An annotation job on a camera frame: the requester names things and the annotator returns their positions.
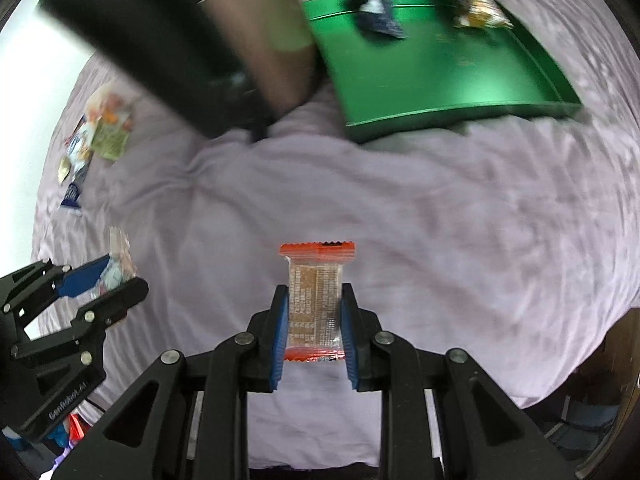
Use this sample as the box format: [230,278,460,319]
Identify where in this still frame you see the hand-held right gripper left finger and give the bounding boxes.
[50,284,291,480]

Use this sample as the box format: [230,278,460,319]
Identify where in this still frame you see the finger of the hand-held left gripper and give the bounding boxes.
[10,277,150,367]
[0,254,112,328]

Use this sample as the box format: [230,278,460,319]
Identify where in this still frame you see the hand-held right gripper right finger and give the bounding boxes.
[340,282,576,480]

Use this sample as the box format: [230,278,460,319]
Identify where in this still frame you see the pastel candy packet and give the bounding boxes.
[95,226,138,301]

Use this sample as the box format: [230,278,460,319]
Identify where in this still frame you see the orange-edged biscuit packet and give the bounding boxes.
[279,241,357,363]

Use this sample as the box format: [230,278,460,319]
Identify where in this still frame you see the long blue white snack bag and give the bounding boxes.
[60,160,92,211]

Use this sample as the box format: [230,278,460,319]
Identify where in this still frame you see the short blue white snack bag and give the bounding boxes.
[65,117,98,168]

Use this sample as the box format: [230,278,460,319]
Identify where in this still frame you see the clear gummy candy bag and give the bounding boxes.
[82,85,136,162]

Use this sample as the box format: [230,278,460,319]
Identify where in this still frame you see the green metal tray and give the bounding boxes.
[301,0,583,145]

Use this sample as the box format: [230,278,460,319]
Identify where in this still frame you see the dark blue snack packet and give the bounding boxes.
[350,0,407,41]

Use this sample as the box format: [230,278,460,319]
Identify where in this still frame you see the brown oat snack packet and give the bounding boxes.
[437,0,515,30]

